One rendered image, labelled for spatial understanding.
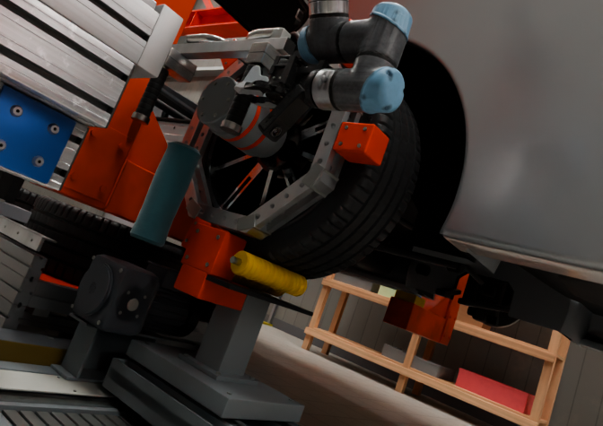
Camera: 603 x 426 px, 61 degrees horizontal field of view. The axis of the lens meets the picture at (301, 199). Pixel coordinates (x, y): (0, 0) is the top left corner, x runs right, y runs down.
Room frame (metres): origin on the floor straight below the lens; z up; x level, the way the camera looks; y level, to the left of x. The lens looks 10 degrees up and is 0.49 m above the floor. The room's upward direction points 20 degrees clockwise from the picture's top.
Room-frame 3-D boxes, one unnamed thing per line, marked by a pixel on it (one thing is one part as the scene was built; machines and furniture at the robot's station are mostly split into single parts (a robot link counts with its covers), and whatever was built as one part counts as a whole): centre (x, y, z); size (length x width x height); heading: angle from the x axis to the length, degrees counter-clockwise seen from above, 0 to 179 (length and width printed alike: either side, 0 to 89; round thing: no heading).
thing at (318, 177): (1.32, 0.16, 0.85); 0.54 x 0.07 x 0.54; 49
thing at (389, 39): (0.85, -0.03, 0.95); 0.11 x 0.08 x 0.11; 47
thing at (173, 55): (1.27, 0.42, 0.93); 0.09 x 0.05 x 0.05; 139
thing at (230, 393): (1.45, 0.05, 0.32); 0.40 x 0.30 x 0.28; 49
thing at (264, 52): (1.05, 0.17, 0.93); 0.09 x 0.05 x 0.05; 139
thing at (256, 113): (1.26, 0.21, 0.85); 0.21 x 0.14 x 0.14; 139
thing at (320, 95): (0.88, 0.02, 0.85); 0.08 x 0.05 x 0.08; 139
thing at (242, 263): (1.31, 0.00, 0.51); 0.29 x 0.06 x 0.06; 139
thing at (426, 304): (3.30, -0.94, 0.69); 0.52 x 0.17 x 0.35; 139
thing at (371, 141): (1.12, -0.08, 0.85); 0.09 x 0.08 x 0.07; 49
